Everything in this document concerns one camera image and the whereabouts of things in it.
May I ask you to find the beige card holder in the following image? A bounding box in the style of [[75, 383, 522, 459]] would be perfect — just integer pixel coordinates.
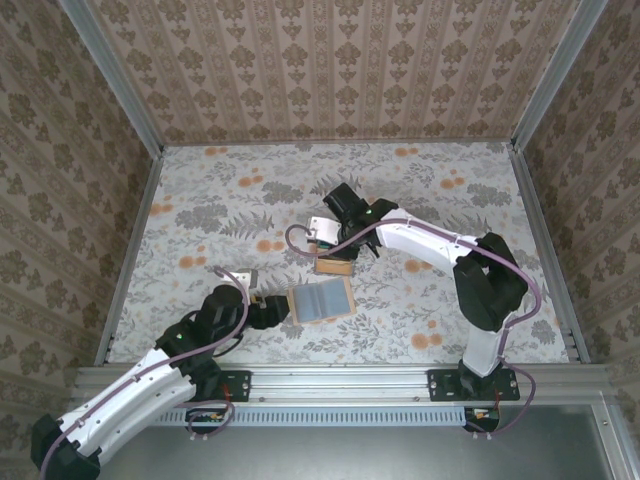
[[288, 277, 358, 327]]

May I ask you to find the tan wooden card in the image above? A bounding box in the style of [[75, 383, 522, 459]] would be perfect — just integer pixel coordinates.
[[316, 256, 353, 275]]

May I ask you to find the black left controller box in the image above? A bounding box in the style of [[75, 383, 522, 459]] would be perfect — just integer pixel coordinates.
[[185, 407, 226, 434]]

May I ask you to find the black controller box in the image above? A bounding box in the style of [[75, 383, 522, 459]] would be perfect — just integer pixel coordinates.
[[185, 407, 226, 434], [463, 407, 501, 432]]

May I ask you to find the grey metal sheet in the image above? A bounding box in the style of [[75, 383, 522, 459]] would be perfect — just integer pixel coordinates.
[[89, 404, 619, 480]]

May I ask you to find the black right controller box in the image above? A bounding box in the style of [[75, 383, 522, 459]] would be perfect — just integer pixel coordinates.
[[463, 407, 501, 432]]

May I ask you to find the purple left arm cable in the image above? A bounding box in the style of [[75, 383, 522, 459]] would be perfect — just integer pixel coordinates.
[[39, 267, 251, 474]]

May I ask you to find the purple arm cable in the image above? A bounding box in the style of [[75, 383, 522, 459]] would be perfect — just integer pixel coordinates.
[[39, 267, 251, 474], [284, 217, 544, 364]]

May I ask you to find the black left mount plate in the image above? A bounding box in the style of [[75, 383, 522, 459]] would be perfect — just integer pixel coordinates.
[[214, 368, 252, 402]]

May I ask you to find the black mount plate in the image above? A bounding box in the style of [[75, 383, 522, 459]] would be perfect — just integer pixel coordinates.
[[214, 368, 252, 402], [427, 368, 521, 402]]

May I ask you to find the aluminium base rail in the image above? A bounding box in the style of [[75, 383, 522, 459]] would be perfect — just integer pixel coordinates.
[[74, 363, 614, 407]]

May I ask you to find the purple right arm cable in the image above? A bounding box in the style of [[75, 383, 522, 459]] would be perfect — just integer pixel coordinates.
[[284, 217, 544, 364]]

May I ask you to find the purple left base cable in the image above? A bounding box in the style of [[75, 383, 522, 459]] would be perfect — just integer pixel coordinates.
[[187, 397, 235, 444]]

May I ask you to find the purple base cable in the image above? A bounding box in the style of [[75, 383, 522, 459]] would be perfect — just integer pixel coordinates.
[[187, 397, 235, 444], [469, 357, 539, 441]]

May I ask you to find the aluminium left side rail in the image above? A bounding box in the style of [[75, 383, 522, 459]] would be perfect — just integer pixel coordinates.
[[101, 149, 165, 354]]

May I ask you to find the grey slotted cable duct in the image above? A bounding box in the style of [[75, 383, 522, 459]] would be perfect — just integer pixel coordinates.
[[164, 405, 471, 429]]

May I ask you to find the black right mount plate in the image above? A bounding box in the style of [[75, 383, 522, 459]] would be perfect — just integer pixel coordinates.
[[427, 368, 521, 402]]

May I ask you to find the aluminium right side rail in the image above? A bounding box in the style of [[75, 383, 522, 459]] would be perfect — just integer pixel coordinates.
[[505, 142, 591, 365]]

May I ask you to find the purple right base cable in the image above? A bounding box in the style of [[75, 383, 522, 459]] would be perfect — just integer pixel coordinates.
[[469, 357, 539, 441]]

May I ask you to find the aluminium right frame post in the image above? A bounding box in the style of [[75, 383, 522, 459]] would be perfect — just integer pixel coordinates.
[[510, 0, 609, 149]]

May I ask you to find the aluminium frame post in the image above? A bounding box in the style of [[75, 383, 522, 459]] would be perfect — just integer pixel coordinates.
[[510, 0, 609, 149], [57, 0, 165, 157]]

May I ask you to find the aluminium left frame post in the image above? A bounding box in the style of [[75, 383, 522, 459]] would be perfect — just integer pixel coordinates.
[[57, 0, 165, 157]]

